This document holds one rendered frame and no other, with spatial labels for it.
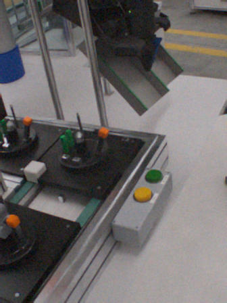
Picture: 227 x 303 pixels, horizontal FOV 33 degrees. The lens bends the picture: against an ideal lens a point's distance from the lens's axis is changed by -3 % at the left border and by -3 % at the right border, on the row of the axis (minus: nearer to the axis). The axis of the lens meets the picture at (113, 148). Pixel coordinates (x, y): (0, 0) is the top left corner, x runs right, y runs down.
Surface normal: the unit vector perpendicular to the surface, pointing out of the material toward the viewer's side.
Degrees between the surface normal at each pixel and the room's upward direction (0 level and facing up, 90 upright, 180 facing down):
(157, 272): 0
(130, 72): 45
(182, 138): 0
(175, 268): 0
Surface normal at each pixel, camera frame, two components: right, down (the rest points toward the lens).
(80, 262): -0.15, -0.80
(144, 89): 0.46, -0.39
